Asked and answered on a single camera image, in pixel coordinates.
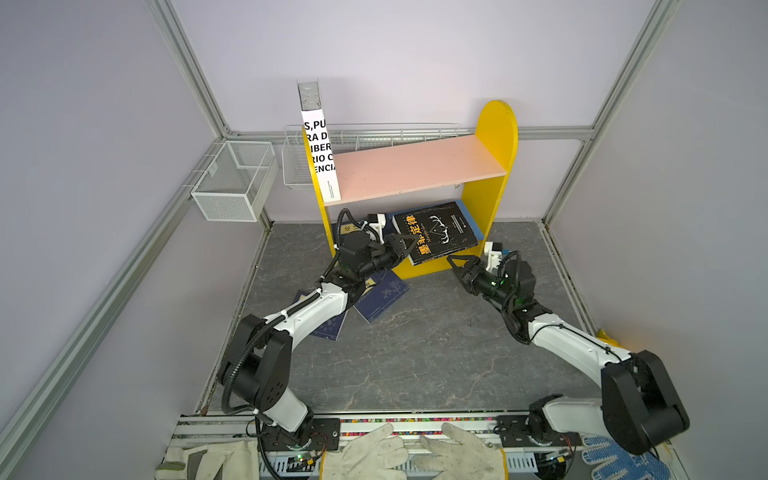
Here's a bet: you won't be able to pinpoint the dark blue book left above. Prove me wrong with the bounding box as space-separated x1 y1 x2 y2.
311 312 347 341

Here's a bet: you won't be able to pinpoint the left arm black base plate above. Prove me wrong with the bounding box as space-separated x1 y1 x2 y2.
260 417 341 452

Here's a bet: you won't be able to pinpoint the blue dotted glove right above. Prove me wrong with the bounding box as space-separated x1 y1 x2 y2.
581 435 671 480

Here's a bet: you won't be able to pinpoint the white book black lettering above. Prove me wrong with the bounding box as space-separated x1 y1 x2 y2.
297 80 342 203

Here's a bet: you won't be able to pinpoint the white work glove centre left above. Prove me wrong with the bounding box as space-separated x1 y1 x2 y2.
319 423 409 480

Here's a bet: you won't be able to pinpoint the yellow shelf pink blue boards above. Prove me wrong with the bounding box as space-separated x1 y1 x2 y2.
304 100 519 287

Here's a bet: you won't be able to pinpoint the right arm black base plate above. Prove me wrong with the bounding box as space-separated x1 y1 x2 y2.
493 413 582 448

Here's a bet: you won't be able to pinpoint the white wire rack rear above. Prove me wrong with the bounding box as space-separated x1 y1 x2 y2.
280 123 474 190

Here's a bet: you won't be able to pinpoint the blue book yellow label top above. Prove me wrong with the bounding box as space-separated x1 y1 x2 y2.
355 270 409 323

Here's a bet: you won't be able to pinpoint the white mesh basket left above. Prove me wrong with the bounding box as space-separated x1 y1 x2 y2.
192 140 279 223

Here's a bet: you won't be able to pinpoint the white work glove centre right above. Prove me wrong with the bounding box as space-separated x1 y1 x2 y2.
412 422 508 480

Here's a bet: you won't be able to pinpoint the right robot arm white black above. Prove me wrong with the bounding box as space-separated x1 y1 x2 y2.
447 251 690 455

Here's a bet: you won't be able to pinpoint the yellow bananas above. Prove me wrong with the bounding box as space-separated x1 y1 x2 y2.
596 329 621 348

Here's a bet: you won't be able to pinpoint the white work glove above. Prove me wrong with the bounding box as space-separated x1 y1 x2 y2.
412 422 508 480
319 423 409 480

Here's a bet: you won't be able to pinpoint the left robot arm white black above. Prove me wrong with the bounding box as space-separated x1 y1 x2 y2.
217 209 419 436

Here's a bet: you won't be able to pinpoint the white glove far left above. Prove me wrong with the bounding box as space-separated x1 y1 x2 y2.
155 441 261 480

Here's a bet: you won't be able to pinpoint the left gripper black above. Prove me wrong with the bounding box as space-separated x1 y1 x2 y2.
358 234 420 280

